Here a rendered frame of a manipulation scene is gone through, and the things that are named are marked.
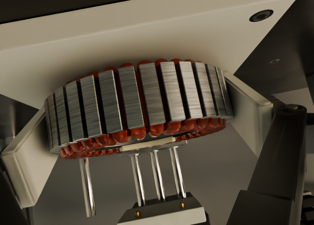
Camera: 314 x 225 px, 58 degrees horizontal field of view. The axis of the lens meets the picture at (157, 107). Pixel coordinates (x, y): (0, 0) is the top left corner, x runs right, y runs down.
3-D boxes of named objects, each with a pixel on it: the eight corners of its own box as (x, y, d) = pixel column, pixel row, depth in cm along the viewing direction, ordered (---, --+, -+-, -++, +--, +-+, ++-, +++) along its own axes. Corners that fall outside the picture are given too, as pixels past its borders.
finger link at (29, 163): (36, 206, 13) (20, 209, 13) (66, 141, 20) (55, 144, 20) (14, 151, 12) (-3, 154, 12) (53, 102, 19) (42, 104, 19)
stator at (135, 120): (2, 79, 13) (9, 162, 12) (244, 34, 13) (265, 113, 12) (76, 117, 24) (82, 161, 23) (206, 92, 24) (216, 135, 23)
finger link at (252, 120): (257, 105, 13) (274, 102, 13) (217, 71, 19) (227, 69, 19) (260, 163, 14) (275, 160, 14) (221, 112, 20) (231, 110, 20)
